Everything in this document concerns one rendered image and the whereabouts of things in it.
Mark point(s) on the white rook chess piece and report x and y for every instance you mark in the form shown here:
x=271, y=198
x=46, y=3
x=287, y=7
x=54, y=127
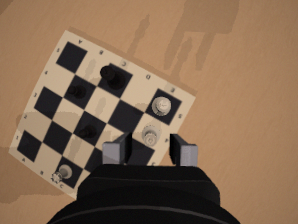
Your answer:
x=65, y=171

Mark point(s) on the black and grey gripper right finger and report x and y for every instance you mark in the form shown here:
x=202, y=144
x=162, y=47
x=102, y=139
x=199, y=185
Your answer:
x=182, y=153

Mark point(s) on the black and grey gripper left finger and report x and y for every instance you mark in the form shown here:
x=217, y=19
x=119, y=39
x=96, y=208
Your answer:
x=117, y=151

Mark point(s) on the black and cream chessboard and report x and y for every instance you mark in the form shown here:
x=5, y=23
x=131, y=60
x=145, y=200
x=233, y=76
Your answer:
x=47, y=136

